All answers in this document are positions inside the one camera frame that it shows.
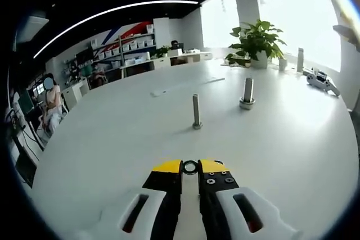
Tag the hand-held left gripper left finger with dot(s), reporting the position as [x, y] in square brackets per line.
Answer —
[163, 195]

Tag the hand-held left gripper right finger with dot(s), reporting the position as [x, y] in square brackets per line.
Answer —
[219, 203]

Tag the small metal washer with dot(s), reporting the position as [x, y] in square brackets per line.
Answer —
[184, 167]

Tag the thin threaded stud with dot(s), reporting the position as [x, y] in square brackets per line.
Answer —
[196, 110]

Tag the thick threaded stud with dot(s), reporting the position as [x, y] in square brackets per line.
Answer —
[248, 88]

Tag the white tall bottle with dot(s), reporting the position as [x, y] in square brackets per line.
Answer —
[300, 60]

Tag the white game controller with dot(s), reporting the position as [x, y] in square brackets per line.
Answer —
[329, 86]

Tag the green potted plant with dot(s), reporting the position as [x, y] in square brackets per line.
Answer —
[258, 37]

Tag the white plant pot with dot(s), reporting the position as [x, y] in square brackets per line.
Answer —
[260, 60]

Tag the white power strip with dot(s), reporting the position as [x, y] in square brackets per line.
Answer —
[157, 93]

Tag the white office desk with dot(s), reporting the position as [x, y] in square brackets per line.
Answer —
[163, 63]

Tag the white cabinet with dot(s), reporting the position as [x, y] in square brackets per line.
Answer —
[73, 94]

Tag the metal storage shelf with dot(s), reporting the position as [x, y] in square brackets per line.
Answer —
[123, 51]

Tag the row of white storage bins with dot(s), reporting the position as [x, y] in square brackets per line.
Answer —
[126, 47]

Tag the green board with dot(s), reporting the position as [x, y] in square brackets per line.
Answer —
[26, 102]

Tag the long ceiling light strip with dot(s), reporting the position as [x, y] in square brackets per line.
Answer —
[98, 16]

